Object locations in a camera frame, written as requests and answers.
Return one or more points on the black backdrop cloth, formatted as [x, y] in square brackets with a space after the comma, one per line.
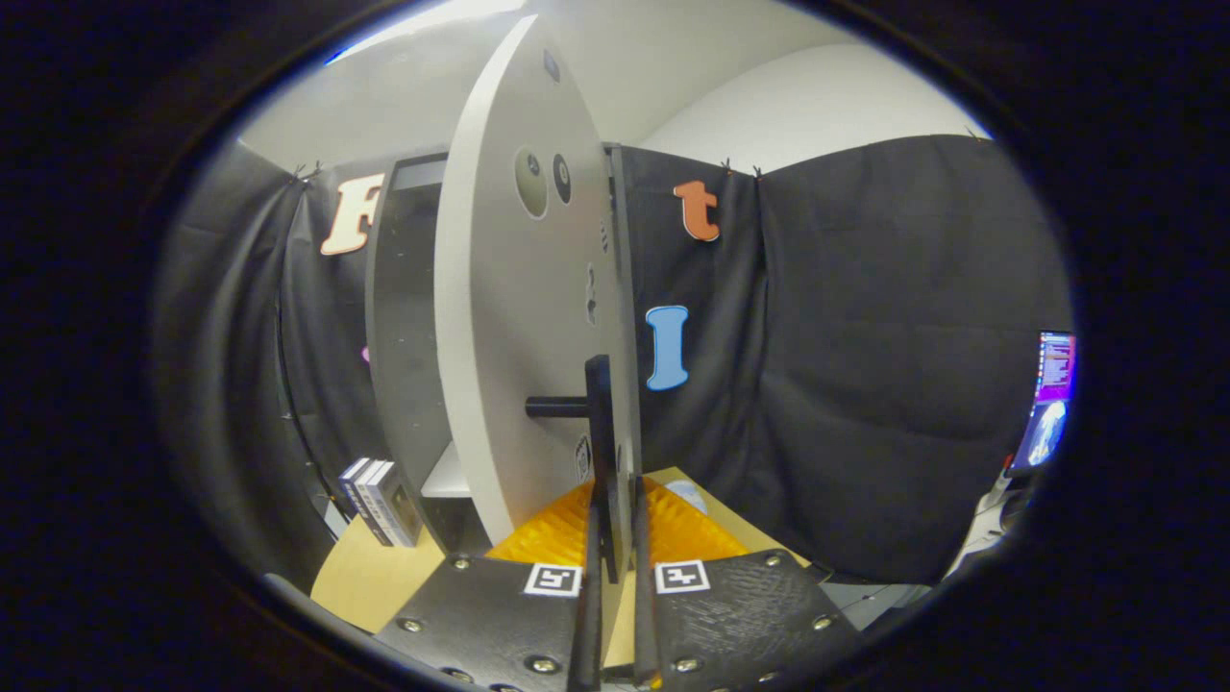
[865, 336]

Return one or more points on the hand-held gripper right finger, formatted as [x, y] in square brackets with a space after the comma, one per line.
[644, 615]

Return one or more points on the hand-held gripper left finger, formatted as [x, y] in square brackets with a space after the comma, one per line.
[588, 625]

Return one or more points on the computer monitor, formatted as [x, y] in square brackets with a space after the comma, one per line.
[1052, 404]

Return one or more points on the white cabinet door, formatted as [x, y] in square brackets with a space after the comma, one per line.
[509, 317]

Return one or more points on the dark blue book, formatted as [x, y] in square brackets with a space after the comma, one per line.
[352, 485]

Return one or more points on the grey cover book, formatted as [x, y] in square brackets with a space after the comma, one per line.
[396, 505]

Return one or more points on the grey cabinet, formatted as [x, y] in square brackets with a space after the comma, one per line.
[404, 336]

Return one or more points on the pale round object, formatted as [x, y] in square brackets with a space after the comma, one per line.
[688, 494]

